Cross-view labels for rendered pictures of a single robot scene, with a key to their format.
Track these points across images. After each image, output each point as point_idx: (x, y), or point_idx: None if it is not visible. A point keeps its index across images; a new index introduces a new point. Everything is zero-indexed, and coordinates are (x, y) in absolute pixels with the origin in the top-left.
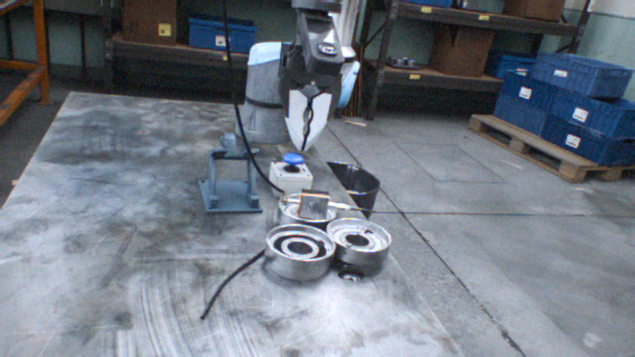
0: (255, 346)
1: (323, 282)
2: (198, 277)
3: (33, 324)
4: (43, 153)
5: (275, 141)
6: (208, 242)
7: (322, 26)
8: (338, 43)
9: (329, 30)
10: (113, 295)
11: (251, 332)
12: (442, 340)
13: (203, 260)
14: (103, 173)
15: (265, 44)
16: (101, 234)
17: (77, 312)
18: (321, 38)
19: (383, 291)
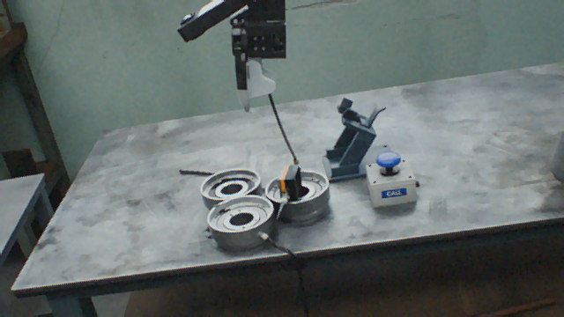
0: (148, 190)
1: (205, 216)
2: (226, 165)
3: (196, 132)
4: (420, 84)
5: (558, 174)
6: (272, 164)
7: (219, 0)
8: (198, 16)
9: (214, 4)
10: (214, 144)
11: (160, 188)
12: (114, 269)
13: (247, 165)
14: (391, 109)
15: None
16: (285, 129)
17: (201, 139)
18: (203, 10)
19: (184, 246)
